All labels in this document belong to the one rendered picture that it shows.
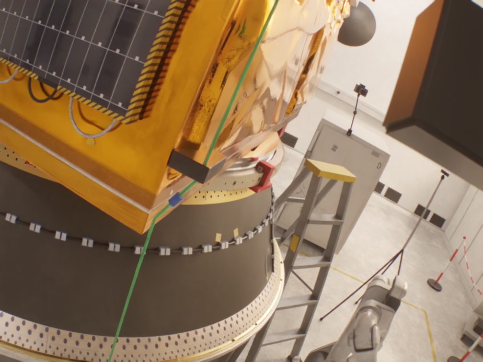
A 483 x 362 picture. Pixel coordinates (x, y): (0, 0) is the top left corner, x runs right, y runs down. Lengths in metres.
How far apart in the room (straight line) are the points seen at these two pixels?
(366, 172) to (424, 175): 4.39
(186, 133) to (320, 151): 4.28
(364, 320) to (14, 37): 1.37
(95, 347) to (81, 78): 0.81
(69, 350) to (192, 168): 0.75
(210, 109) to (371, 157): 4.31
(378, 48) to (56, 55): 8.35
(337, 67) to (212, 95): 8.17
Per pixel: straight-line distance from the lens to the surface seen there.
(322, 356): 1.94
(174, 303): 1.34
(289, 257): 2.78
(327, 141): 4.94
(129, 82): 0.68
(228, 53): 0.70
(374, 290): 1.79
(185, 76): 0.69
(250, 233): 1.54
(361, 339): 1.51
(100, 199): 0.81
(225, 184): 1.32
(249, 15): 0.70
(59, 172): 0.86
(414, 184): 9.29
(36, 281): 1.21
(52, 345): 1.25
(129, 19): 0.69
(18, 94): 0.91
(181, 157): 0.71
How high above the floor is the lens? 2.16
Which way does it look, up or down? 21 degrees down
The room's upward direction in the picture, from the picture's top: 24 degrees clockwise
